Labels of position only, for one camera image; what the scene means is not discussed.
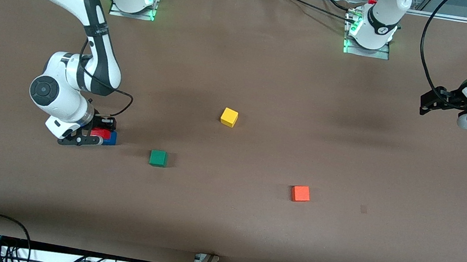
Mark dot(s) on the yellow cube block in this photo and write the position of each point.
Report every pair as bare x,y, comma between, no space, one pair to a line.
229,117

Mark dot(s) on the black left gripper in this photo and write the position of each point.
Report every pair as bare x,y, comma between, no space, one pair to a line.
450,99

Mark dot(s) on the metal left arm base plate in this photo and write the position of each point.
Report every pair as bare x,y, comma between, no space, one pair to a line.
379,55

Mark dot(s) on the orange cube block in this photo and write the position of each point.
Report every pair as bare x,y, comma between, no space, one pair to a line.
300,194

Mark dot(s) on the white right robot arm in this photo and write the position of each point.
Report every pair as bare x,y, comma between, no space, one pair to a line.
61,99

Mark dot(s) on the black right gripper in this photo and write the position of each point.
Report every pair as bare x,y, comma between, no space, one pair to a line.
104,123

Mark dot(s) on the red cube block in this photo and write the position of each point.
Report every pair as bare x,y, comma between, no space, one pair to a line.
100,133

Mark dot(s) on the blue cube block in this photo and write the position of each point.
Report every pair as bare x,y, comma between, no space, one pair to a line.
111,140

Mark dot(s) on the green cube block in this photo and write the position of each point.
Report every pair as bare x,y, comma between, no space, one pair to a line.
158,158

